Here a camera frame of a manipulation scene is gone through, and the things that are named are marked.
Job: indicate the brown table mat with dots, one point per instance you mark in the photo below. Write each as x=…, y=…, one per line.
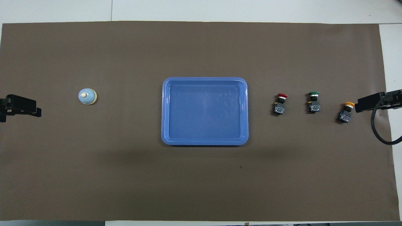
x=125, y=172

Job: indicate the green push button switch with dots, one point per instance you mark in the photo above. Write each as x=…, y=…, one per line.
x=313, y=103

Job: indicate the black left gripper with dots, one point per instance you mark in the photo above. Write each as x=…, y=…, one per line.
x=20, y=103

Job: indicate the yellow push button switch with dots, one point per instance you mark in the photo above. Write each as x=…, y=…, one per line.
x=345, y=113

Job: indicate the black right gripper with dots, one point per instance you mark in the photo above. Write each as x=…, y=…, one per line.
x=370, y=102

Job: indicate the red push button switch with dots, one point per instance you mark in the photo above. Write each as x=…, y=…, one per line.
x=279, y=106

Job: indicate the blue plastic tray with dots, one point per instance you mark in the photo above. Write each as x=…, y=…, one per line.
x=204, y=113

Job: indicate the light blue call bell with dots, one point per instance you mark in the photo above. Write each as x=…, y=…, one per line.
x=87, y=96

